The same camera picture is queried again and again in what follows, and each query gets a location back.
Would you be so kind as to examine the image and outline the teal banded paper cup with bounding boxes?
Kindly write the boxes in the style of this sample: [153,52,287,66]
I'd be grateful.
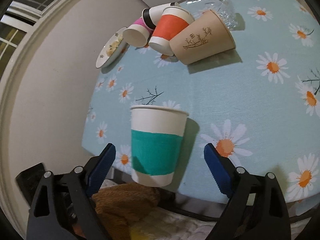
[131,105,189,187]

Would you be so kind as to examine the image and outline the brown kraft paper cup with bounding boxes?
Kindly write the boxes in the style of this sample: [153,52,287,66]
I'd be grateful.
[170,10,236,65]

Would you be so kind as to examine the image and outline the pink banded paper cup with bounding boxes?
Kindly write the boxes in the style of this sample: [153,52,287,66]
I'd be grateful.
[123,17,153,48]

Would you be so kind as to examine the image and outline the orange banded paper cup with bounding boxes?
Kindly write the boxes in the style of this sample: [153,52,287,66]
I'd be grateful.
[149,6,195,56]

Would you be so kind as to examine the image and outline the clear glass cup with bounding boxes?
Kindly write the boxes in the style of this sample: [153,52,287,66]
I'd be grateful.
[185,0,238,30]

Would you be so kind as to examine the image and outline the black banded paper cup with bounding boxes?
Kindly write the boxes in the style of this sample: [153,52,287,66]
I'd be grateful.
[142,2,180,30]

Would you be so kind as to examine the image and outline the black smartphone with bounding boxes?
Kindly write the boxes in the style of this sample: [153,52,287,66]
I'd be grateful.
[15,163,45,206]

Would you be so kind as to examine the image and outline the brown plush cushion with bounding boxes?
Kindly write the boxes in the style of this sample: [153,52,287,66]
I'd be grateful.
[92,182,161,239]

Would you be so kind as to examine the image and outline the daisy print blue tablecloth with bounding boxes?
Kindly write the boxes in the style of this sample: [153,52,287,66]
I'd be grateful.
[82,0,319,215]

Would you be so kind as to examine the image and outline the white plate with snacks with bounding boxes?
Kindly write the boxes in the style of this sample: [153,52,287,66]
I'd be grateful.
[95,27,127,69]

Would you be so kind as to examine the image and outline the white framed window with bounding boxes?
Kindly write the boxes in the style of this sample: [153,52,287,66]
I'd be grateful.
[1,0,55,74]

